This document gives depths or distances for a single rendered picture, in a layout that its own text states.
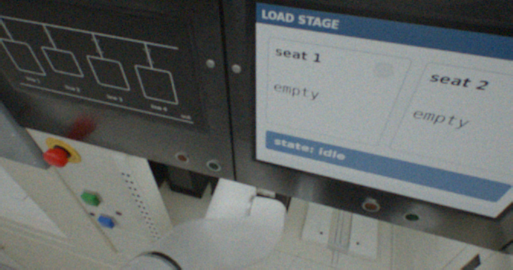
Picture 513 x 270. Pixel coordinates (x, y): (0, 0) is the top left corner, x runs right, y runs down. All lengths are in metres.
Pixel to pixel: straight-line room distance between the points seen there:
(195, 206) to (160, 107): 0.71
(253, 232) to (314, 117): 0.25
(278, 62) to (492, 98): 0.18
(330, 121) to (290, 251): 0.71
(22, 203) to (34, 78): 0.86
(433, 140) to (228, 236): 0.31
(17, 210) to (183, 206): 0.55
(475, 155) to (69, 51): 0.46
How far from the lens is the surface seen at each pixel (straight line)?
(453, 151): 0.37
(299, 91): 0.33
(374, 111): 0.34
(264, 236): 0.55
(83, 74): 0.47
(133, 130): 0.50
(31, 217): 1.31
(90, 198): 0.78
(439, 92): 0.32
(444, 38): 0.29
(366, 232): 1.06
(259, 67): 0.33
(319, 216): 1.05
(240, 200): 0.63
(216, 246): 0.51
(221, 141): 0.43
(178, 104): 0.41
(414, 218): 0.47
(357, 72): 0.31
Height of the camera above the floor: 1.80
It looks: 46 degrees down
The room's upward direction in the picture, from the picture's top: straight up
